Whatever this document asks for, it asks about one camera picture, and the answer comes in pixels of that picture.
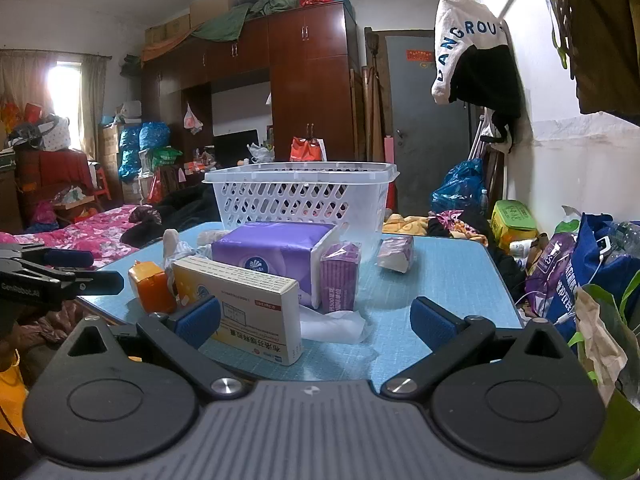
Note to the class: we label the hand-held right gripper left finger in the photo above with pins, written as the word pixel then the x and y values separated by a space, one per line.
pixel 197 317

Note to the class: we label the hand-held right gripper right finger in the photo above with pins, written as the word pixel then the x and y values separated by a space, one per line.
pixel 432 317

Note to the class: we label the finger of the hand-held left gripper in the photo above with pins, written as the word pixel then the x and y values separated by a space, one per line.
pixel 70 258
pixel 97 282

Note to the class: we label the orange box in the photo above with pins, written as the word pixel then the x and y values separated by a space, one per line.
pixel 150 287

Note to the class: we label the white yellow medicine box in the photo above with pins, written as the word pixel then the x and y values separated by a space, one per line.
pixel 250 305

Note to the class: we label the large purple tissue pack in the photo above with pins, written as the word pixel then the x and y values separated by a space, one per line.
pixel 270 255

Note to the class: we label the small purple tissue packet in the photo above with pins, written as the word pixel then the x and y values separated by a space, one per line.
pixel 340 277

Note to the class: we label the pink floral blanket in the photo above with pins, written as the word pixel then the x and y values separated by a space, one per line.
pixel 90 232

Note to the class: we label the clear plastic bag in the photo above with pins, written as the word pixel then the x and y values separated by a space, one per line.
pixel 177 250

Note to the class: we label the pink white tissue packet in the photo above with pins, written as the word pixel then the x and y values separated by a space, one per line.
pixel 395 252

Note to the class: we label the yellow printed blanket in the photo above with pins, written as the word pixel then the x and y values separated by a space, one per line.
pixel 410 225

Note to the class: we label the crumpled white tissue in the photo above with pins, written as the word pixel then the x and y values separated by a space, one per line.
pixel 335 327

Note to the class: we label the yellow plastic bag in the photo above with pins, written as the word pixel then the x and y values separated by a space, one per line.
pixel 11 395

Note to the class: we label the black clothes pile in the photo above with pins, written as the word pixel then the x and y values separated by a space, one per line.
pixel 185 207

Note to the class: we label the yellow green box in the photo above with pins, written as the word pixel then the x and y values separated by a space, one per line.
pixel 512 222

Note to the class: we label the purple snack packet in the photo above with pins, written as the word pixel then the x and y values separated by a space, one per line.
pixel 550 265

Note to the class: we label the blue plastic bag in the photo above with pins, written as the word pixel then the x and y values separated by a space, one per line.
pixel 457 187

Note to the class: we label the blue printed sack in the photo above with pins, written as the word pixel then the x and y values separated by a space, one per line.
pixel 145 145

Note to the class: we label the beige curtain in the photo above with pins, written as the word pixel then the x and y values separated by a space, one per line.
pixel 90 105

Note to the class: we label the blue shopping bag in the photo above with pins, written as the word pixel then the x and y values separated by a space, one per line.
pixel 595 260

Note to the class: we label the pink board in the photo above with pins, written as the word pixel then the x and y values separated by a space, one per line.
pixel 389 149

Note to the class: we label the black television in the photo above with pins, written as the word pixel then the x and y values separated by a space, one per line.
pixel 235 147

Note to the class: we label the small white knotted bag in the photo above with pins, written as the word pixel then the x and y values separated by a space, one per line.
pixel 261 152

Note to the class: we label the grey door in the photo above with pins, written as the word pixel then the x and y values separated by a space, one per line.
pixel 425 135

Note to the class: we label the folded metal rack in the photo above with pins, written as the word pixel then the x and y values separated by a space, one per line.
pixel 481 135

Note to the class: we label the red plastic bag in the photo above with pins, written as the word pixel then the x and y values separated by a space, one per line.
pixel 304 150

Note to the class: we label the wooden planks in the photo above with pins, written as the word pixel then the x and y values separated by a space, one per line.
pixel 370 100

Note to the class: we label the white black hanging jacket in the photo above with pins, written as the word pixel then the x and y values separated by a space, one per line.
pixel 480 70

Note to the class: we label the brown wooden wardrobe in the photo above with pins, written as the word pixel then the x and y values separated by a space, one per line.
pixel 305 85

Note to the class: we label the cardboard box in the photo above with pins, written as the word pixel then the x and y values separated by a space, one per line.
pixel 212 7

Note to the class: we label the green cloth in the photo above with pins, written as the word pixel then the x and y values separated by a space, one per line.
pixel 235 17

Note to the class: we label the brown hanging bags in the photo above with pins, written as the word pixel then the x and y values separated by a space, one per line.
pixel 600 35

